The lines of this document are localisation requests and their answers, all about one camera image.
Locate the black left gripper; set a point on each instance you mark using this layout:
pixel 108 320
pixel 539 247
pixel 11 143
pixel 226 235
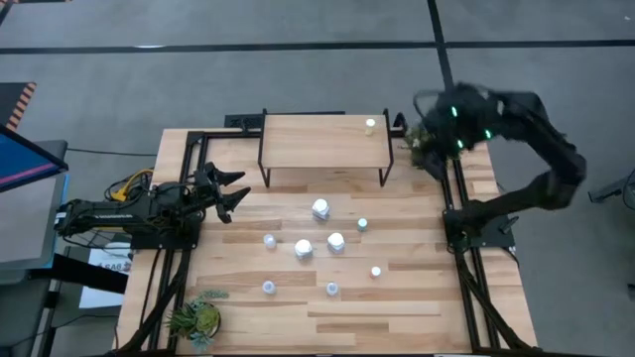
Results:
pixel 203 191

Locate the white paper sheet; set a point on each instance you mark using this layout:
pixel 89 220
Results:
pixel 106 277

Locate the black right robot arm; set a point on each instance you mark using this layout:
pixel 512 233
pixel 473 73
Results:
pixel 546 188

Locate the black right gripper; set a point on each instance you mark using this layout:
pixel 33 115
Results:
pixel 439 166

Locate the wooden shelf with black frame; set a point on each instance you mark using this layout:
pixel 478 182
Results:
pixel 317 144

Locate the monitor with blue pink screen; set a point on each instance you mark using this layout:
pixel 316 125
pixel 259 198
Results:
pixel 25 158

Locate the black power strip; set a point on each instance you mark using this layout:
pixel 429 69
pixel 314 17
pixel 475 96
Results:
pixel 243 120

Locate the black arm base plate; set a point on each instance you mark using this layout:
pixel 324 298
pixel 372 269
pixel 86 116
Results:
pixel 491 233
pixel 164 243

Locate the bushy green potted plant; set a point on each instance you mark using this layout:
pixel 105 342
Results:
pixel 417 144

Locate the small teal medicine bottle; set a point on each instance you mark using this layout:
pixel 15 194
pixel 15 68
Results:
pixel 362 224

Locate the plain white medicine bottle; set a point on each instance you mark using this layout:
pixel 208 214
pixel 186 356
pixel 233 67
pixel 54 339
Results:
pixel 332 288
pixel 269 287
pixel 270 241

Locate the black beam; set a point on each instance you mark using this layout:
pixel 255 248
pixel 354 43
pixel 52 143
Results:
pixel 82 273

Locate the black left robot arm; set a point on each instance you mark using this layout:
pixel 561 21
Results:
pixel 114 215

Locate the black stand leg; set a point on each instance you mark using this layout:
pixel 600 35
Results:
pixel 615 188

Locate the small red medicine bottle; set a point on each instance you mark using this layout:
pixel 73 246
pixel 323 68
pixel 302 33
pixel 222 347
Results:
pixel 375 272

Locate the grey board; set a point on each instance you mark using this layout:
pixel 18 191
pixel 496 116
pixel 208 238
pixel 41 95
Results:
pixel 27 223

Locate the small yellow medicine bottle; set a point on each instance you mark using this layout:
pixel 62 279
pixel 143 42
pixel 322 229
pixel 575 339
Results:
pixel 370 128

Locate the green succulent plant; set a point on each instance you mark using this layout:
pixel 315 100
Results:
pixel 198 320

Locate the large white labelled medicine bottle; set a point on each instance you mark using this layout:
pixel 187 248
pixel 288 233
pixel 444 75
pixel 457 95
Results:
pixel 303 248
pixel 321 208
pixel 336 242

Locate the black aluminium table frame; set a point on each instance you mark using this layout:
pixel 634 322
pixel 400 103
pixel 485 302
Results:
pixel 196 149

